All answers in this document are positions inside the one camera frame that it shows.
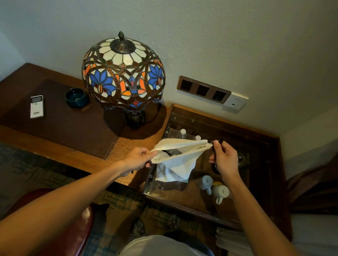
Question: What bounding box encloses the wooden cabinet with glass top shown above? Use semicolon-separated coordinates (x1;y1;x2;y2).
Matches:
143;104;293;241

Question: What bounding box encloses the person's right hand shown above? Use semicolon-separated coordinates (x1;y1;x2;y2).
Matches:
209;140;240;183

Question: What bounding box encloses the person's right forearm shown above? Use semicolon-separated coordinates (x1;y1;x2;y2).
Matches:
223;175;299;256

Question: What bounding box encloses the black electric kettle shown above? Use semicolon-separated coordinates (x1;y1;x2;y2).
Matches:
213;151;246;175

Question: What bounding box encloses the black drawstring cord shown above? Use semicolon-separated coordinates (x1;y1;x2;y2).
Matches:
210;140;224;153

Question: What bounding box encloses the person's left hand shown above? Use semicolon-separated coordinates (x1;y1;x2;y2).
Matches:
119;147;158;178

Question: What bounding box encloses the wooden desk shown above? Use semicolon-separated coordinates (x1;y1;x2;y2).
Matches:
0;63;174;190

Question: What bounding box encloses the white remote control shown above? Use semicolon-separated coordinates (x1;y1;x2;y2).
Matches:
30;95;44;119

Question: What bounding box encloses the brown leather desk mat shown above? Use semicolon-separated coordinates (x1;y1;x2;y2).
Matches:
0;79;125;160

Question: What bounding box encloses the person's white shirt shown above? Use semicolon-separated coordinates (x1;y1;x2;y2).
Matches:
119;235;209;256

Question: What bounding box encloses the dark teal ashtray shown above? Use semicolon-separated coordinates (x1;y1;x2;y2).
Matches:
65;88;90;108

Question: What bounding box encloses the white mug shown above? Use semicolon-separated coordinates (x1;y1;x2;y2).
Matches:
212;185;230;206
198;175;214;196

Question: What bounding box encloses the red leather chair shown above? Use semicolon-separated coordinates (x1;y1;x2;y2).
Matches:
4;188;96;256

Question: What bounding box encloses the bronze switch panel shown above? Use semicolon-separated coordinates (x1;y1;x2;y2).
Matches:
177;76;232;104

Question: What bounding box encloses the black lamp cable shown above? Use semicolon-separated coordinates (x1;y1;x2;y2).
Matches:
145;103;162;124

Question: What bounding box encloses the white drawstring cloth bag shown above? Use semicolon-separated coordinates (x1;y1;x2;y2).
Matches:
150;138;213;183

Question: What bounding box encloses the white bed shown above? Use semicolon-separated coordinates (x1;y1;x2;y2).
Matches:
290;213;338;256

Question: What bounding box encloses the stack of white towels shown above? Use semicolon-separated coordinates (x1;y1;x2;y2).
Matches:
216;227;254;256

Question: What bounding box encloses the stained glass table lamp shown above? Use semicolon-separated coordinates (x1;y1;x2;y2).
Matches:
81;31;166;129

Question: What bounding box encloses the white wall socket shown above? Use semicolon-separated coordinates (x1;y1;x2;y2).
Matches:
223;92;249;111

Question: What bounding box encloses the person's left forearm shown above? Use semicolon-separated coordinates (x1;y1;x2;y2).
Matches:
0;161;126;256

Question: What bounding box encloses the brown curtain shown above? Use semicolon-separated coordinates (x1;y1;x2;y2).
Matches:
286;152;338;215

